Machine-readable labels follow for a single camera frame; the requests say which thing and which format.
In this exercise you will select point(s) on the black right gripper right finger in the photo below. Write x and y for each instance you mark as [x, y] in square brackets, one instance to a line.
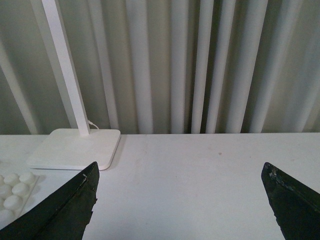
[296, 206]

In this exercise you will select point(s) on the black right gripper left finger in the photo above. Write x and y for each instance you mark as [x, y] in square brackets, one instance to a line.
[63, 215]

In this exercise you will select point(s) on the white desk lamp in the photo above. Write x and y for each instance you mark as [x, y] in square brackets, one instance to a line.
[72, 148]

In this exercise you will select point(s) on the white pleated curtain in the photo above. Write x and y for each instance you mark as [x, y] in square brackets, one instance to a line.
[197, 66]

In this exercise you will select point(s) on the white studded base plate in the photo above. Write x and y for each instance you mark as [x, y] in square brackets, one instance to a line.
[15, 191]

